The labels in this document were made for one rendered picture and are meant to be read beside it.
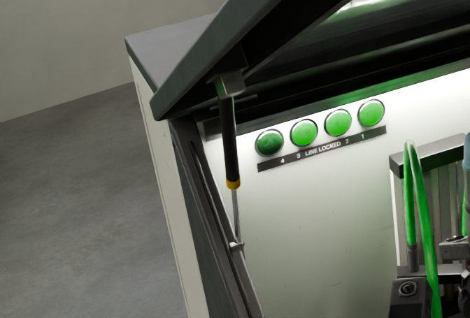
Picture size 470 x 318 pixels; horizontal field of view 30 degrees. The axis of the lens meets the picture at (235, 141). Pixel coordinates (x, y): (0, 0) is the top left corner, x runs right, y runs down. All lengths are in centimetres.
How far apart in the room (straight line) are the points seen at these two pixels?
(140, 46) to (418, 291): 71
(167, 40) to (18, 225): 265
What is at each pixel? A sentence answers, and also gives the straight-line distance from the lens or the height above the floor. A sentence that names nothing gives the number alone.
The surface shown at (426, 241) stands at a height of 138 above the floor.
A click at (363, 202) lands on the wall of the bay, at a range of 154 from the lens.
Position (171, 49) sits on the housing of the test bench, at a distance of 151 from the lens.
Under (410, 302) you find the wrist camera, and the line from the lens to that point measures 108.
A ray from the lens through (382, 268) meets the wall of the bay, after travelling 164.
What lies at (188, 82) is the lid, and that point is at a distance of 99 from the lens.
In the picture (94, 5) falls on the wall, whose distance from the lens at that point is 508.
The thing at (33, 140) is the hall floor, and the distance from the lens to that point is 486.
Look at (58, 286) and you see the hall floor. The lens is 364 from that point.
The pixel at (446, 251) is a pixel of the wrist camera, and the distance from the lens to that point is 134.
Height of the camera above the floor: 205
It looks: 28 degrees down
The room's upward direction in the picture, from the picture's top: 10 degrees counter-clockwise
